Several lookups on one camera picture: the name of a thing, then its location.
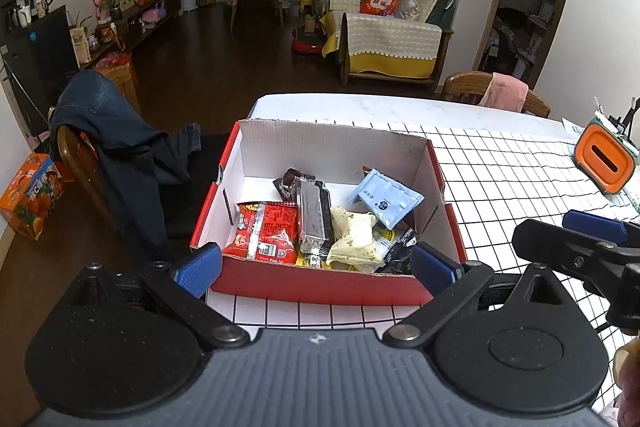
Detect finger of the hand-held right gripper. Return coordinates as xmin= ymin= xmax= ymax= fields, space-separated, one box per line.
xmin=511 ymin=218 xmax=640 ymax=299
xmin=561 ymin=209 xmax=640 ymax=254

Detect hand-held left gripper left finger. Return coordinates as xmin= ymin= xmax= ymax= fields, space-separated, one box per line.
xmin=75 ymin=242 xmax=251 ymax=351

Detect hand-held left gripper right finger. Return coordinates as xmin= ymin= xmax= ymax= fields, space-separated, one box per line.
xmin=382 ymin=242 xmax=569 ymax=351

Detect red snack packet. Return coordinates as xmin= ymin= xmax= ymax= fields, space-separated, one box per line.
xmin=221 ymin=201 xmax=301 ymax=264

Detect light blue snack packet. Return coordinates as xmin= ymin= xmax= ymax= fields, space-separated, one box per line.
xmin=346 ymin=168 xmax=425 ymax=230

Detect cream snack packet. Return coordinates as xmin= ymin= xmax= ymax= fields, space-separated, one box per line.
xmin=326 ymin=206 xmax=383 ymax=273

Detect reddish brown snack packet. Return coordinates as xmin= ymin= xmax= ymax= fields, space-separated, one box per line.
xmin=272 ymin=168 xmax=317 ymax=204

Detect long green snack packet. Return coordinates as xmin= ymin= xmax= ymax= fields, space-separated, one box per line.
xmin=297 ymin=179 xmax=337 ymax=254

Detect red cardboard box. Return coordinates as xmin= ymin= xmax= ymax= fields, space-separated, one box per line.
xmin=190 ymin=119 xmax=468 ymax=307

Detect person's right hand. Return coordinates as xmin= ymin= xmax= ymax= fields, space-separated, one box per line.
xmin=614 ymin=342 xmax=640 ymax=427

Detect orange desk organizer box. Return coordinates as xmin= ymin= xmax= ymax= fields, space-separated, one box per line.
xmin=573 ymin=117 xmax=640 ymax=195

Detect white marker pen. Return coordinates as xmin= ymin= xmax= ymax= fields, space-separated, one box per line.
xmin=593 ymin=97 xmax=616 ymax=128

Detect pink cloth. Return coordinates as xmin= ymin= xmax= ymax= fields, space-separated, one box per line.
xmin=480 ymin=73 xmax=529 ymax=114

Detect dark blue jeans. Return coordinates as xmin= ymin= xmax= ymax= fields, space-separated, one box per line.
xmin=49 ymin=69 xmax=203 ymax=263

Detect wooden dining chair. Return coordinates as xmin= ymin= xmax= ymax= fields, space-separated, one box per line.
xmin=442 ymin=72 xmax=551 ymax=118
xmin=47 ymin=106 xmax=235 ymax=242

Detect orange fruit carton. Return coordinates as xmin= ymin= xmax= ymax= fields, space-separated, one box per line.
xmin=0 ymin=153 xmax=66 ymax=242

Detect red gift carton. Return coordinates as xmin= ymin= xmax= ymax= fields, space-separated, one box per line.
xmin=94 ymin=53 xmax=141 ymax=118

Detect wooden sofa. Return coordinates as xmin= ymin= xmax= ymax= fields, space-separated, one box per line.
xmin=312 ymin=0 xmax=458 ymax=92

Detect cream and yellow sofa cover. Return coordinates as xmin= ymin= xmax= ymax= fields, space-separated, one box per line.
xmin=341 ymin=12 xmax=443 ymax=80

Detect wooden television cabinet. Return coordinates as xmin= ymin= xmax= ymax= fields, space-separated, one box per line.
xmin=75 ymin=0 xmax=183 ymax=68

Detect red floor toy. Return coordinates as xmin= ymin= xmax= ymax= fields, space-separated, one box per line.
xmin=291 ymin=27 xmax=326 ymax=56

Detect pink plush toy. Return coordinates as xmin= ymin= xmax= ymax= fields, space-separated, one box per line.
xmin=141 ymin=2 xmax=168 ymax=25

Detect silver grey cushion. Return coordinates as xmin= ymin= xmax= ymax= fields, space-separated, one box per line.
xmin=395 ymin=0 xmax=426 ymax=22

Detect red printed cushion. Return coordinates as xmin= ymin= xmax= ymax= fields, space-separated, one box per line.
xmin=360 ymin=0 xmax=407 ymax=18

